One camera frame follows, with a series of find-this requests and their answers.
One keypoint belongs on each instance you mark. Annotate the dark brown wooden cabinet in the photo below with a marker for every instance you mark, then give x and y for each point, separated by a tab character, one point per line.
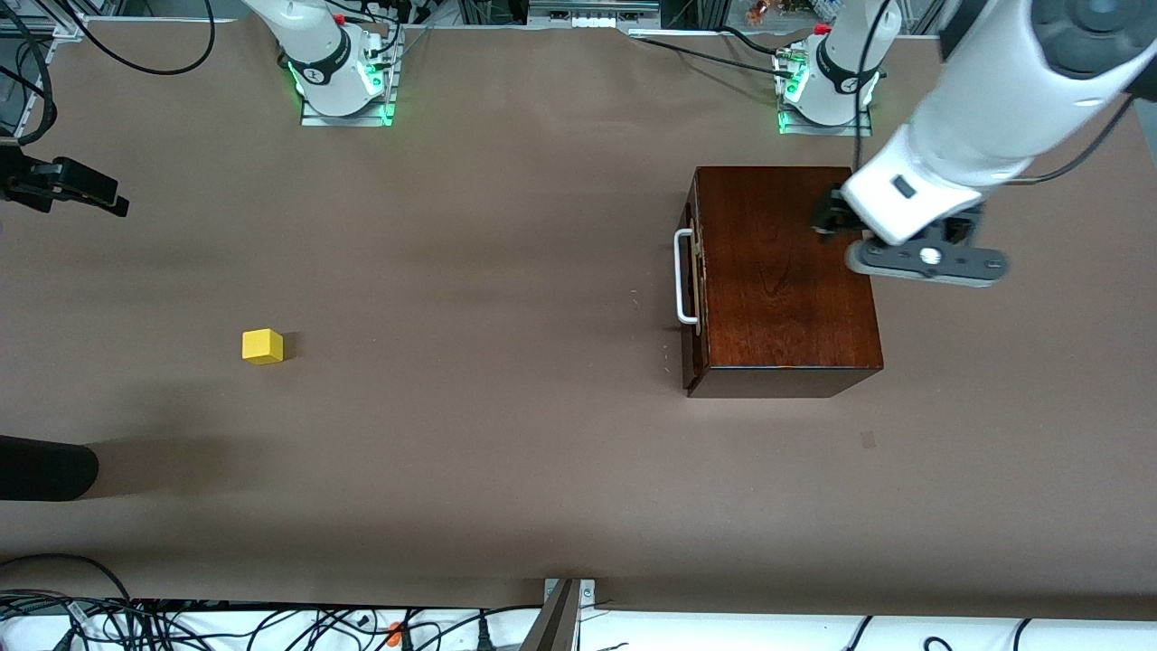
768	298

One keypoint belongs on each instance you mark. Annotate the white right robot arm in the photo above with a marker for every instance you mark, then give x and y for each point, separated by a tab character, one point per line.
316	54

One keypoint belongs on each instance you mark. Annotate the grey metal camera stand bracket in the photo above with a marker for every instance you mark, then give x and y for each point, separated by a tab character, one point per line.
556	624

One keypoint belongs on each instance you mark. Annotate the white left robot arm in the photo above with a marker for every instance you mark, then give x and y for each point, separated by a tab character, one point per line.
994	117

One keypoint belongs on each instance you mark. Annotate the aluminium frame profile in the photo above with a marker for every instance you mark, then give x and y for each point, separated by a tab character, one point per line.
45	23

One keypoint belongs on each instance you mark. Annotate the black foam cylinder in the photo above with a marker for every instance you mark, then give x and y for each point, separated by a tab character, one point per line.
45	468

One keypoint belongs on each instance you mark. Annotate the grey power strip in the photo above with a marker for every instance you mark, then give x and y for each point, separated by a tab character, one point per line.
592	9

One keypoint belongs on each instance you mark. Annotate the yellow block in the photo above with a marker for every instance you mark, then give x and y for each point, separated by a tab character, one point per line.
262	348

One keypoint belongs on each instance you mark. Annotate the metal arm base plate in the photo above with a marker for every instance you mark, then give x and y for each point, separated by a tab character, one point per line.
827	130
348	120

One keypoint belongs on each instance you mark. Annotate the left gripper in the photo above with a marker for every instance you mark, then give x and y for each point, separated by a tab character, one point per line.
829	213

